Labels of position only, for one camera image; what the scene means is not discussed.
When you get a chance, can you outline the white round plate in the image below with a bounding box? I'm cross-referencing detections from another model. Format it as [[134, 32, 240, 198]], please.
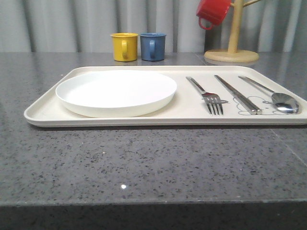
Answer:
[[56, 70, 177, 118]]

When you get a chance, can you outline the silver fork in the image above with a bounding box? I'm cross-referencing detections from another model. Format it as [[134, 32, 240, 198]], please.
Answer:
[[186, 76, 224, 116]]

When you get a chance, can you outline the silver chopstick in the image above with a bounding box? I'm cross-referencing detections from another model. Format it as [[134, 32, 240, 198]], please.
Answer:
[[215, 74, 263, 115], [214, 75, 258, 115]]

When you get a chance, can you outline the silver spoon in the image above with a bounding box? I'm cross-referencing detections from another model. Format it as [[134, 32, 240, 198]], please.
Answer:
[[238, 76, 299, 114]]

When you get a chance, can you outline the cream rabbit serving tray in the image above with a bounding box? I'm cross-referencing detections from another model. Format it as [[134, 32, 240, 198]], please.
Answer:
[[24, 66, 307, 127]]

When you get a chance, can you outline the blue mug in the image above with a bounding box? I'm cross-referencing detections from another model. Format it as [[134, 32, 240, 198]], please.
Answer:
[[140, 33, 166, 61]]

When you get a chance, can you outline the yellow mug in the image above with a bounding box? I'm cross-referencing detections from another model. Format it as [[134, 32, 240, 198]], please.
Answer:
[[111, 33, 138, 62]]

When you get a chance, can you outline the wooden mug tree stand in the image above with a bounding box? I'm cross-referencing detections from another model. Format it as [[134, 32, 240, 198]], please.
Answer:
[[204, 0, 259, 63]]

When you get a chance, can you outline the red mug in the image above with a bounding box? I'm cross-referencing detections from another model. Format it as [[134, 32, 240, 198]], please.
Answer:
[[196, 0, 231, 30]]

